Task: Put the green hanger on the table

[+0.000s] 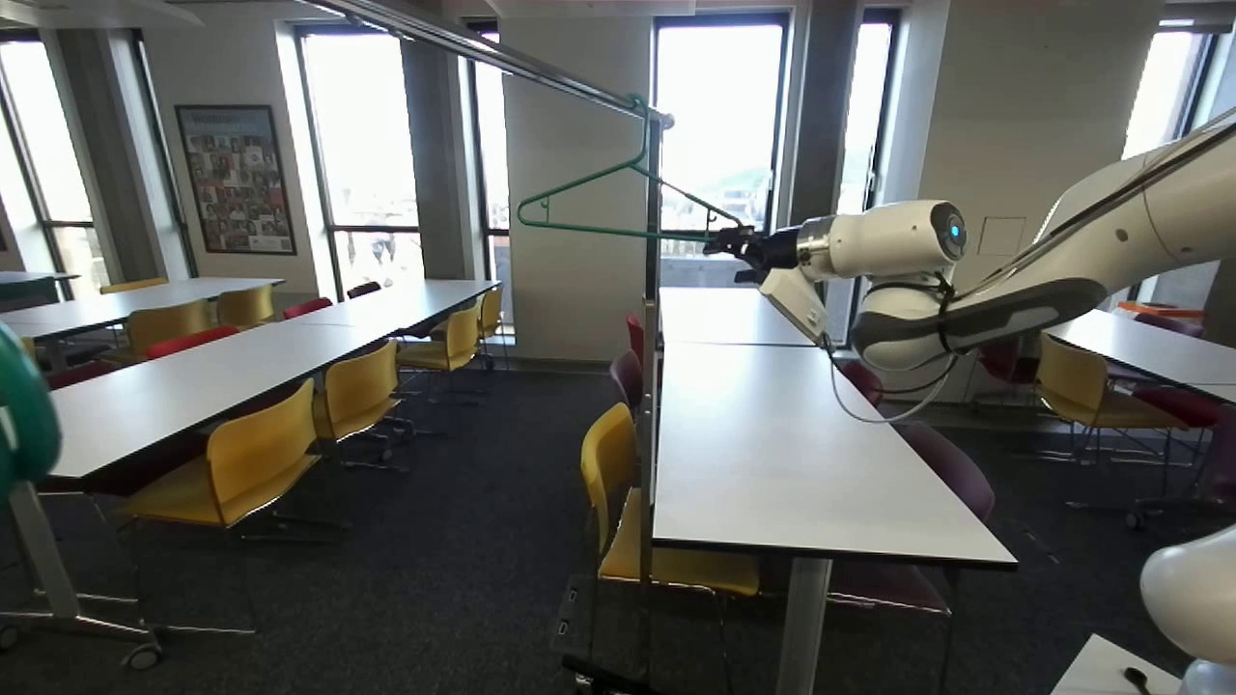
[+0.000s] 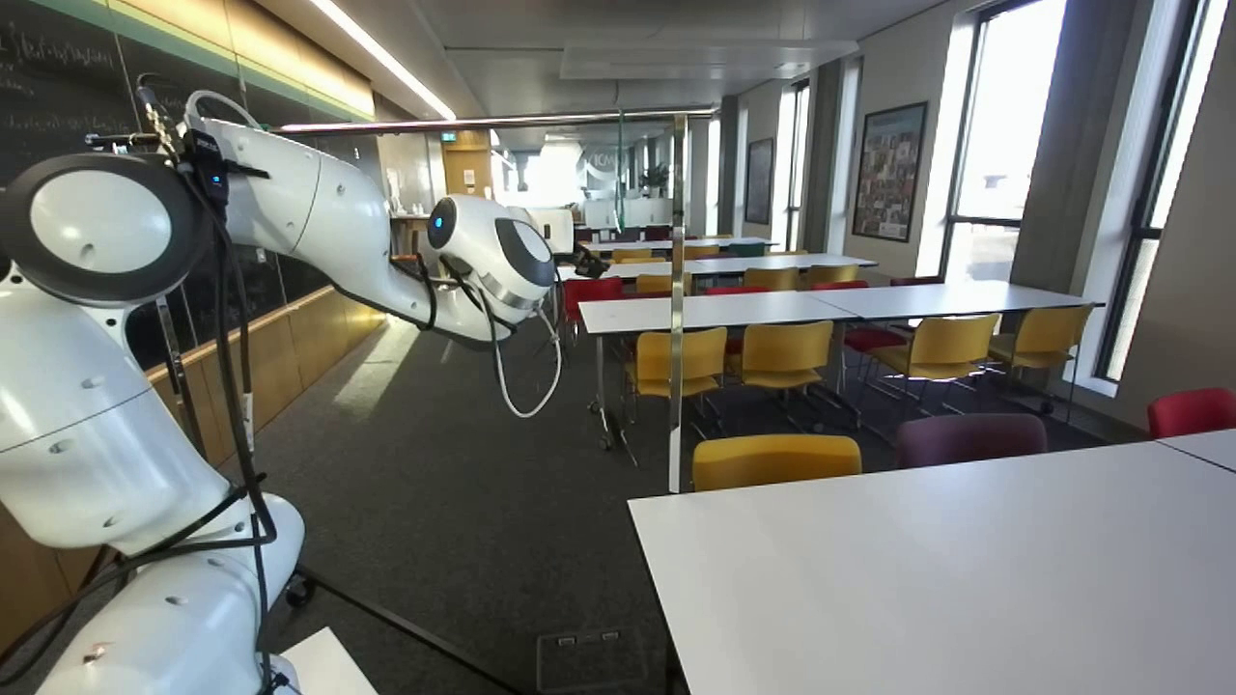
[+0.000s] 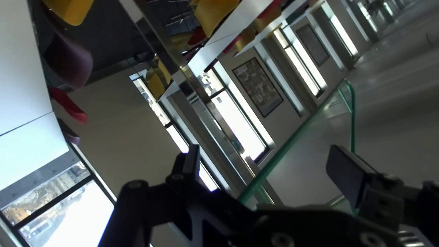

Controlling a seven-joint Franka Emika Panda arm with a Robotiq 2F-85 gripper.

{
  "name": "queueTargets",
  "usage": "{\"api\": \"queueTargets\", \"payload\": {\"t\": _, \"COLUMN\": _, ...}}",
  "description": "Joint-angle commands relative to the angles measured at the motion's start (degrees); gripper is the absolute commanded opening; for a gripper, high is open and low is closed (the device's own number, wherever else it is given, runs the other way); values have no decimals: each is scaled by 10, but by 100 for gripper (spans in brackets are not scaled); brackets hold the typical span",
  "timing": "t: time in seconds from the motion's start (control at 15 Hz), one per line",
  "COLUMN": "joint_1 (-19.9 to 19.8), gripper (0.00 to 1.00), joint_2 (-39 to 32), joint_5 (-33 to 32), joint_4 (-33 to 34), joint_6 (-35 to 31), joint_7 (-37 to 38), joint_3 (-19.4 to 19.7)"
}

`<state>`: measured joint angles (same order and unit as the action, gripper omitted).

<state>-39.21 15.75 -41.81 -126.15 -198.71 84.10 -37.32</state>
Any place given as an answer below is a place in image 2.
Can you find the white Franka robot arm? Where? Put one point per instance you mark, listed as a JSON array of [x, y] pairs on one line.
[[79, 428]]

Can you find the chrome clothes rail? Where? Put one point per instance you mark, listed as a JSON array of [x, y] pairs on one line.
[[488, 124]]

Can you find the large framed poster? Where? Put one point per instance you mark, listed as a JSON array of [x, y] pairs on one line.
[[891, 177]]

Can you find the white rectangular table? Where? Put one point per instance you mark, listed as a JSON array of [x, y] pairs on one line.
[[950, 580], [1211, 449]]

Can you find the purple chair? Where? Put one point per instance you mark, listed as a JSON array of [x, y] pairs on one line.
[[970, 440]]

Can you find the yellow plastic chair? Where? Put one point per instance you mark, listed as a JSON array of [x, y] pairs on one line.
[[774, 460], [833, 276], [656, 283], [1044, 337], [784, 355], [950, 350], [634, 257], [676, 365], [770, 280]]

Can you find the wooden door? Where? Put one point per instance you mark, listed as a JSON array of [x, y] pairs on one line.
[[469, 163]]

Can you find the long white table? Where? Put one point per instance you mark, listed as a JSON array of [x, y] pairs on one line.
[[823, 307], [719, 267]]

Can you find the metal rack pole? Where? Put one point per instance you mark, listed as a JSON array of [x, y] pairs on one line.
[[676, 323]]

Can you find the red chair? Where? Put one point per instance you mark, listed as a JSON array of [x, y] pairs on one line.
[[1190, 413], [590, 298], [874, 337]]

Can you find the ceiling light strip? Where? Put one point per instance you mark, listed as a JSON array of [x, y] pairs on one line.
[[388, 61]]

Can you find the dark table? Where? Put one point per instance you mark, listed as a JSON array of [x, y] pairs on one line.
[[676, 247]]

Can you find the white board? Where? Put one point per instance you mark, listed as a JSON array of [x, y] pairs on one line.
[[322, 664]]

